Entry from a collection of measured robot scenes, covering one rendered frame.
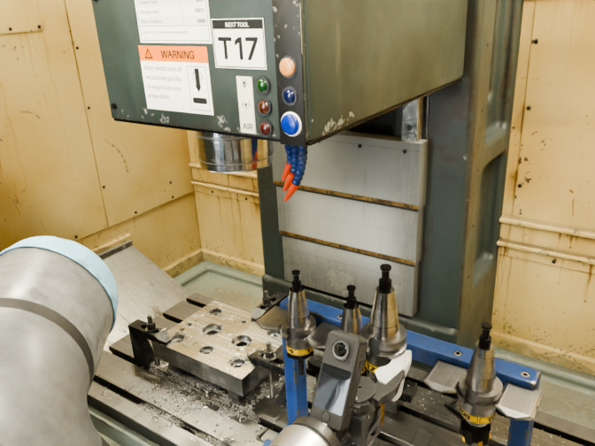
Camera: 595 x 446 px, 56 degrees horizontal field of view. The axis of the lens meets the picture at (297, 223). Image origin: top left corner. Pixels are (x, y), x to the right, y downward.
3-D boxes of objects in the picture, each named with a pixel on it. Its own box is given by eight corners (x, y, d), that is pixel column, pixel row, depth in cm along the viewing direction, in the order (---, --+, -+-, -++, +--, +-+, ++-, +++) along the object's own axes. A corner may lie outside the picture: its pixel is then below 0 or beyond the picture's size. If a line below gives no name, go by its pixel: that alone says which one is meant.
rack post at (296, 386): (296, 450, 115) (288, 329, 104) (274, 440, 118) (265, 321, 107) (321, 421, 123) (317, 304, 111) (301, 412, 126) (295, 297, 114)
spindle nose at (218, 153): (287, 155, 121) (283, 99, 117) (253, 177, 108) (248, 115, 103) (223, 150, 127) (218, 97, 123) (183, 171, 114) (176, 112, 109)
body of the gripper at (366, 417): (336, 407, 79) (287, 465, 70) (335, 357, 75) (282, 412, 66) (385, 428, 75) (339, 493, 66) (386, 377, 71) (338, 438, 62)
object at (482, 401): (507, 395, 84) (509, 381, 83) (489, 416, 80) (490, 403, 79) (469, 377, 88) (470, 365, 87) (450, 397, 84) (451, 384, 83)
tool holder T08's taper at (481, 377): (501, 381, 83) (506, 343, 81) (487, 396, 80) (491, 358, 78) (474, 369, 86) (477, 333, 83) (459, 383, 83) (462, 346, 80)
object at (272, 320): (274, 334, 100) (274, 330, 100) (251, 326, 103) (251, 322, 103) (297, 316, 106) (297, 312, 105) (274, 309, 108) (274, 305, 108)
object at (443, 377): (452, 398, 83) (453, 394, 82) (419, 387, 85) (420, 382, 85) (468, 372, 88) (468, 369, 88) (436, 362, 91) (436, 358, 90)
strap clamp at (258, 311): (261, 351, 148) (257, 303, 142) (251, 348, 149) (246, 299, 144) (289, 327, 157) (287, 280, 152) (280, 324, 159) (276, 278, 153)
